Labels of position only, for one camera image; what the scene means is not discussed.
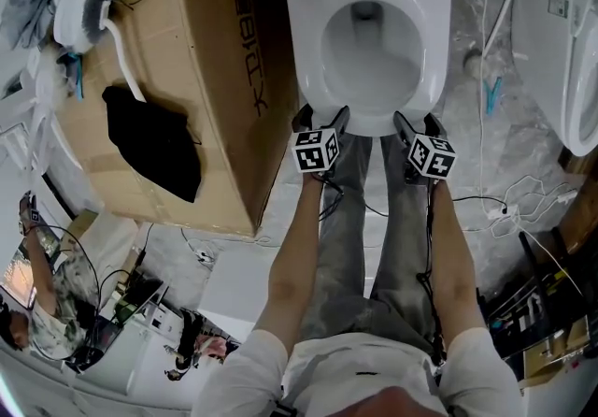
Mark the large cardboard box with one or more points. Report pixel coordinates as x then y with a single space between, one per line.
219 55

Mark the white cabinet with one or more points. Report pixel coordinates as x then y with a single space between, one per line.
140 368

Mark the grey laptop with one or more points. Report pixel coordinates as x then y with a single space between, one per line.
145 300

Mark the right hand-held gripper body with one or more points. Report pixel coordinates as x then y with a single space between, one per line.
432 158

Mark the white power strip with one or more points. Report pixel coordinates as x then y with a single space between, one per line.
203 256
502 211

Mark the white brush with grey bristles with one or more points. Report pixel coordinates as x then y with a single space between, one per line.
75 8

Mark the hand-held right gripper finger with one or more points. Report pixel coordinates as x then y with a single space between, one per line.
404 130
433 127

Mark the white toilet seat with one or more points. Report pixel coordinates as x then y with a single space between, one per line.
306 32

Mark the white smart toilet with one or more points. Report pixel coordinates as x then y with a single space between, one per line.
542 55

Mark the black cloth bag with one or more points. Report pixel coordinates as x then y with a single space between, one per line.
154 148

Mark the white fluffy bundle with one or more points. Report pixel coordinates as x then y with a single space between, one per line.
46 78

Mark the black metal rack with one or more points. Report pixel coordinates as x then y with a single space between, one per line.
537 312

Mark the person's left forearm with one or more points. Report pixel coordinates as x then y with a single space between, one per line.
294 247

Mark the black framed screen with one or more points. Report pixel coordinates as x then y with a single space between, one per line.
16 284

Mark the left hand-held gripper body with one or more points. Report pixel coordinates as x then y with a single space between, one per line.
315 151

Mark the brown wooden planks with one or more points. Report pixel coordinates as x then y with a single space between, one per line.
579 200

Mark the white stick toilet brush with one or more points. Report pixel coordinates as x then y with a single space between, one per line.
500 18

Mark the person's chin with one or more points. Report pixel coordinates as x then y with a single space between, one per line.
392 403

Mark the person's right forearm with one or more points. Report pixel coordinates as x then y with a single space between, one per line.
453 256

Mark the person's grey trousers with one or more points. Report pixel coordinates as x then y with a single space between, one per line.
341 242

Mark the person's white shirt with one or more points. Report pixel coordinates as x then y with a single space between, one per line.
355 359

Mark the white flat box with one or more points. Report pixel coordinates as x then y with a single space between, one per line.
238 293

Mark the white toilet with tank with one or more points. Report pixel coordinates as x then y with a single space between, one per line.
369 123

